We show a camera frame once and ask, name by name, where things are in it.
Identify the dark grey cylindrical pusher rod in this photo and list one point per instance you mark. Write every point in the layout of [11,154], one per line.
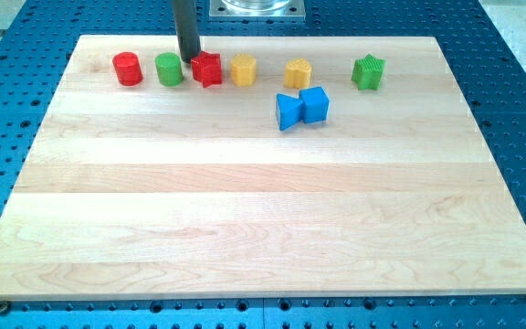
[186,26]

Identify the red star block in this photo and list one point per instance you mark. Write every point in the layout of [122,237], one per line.
[207,69]

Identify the blue triangle block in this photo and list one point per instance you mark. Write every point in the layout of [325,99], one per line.
[288,111]

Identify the green star block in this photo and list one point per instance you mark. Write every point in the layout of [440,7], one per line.
[367,72]

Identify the green cylinder block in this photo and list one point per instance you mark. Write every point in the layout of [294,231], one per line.
[169,69]

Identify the yellow hexagon block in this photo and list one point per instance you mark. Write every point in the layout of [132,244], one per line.
[243,69]

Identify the red cylinder block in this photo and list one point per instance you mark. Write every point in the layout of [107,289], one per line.
[127,68]

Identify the blue cube block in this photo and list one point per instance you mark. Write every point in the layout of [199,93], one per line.
[316,104]

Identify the light wooden board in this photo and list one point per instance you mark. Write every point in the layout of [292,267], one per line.
[148,192]

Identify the left board corner screw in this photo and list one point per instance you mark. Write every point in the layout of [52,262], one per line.
[5,307]

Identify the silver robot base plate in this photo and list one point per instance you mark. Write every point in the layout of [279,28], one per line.
[256,9]

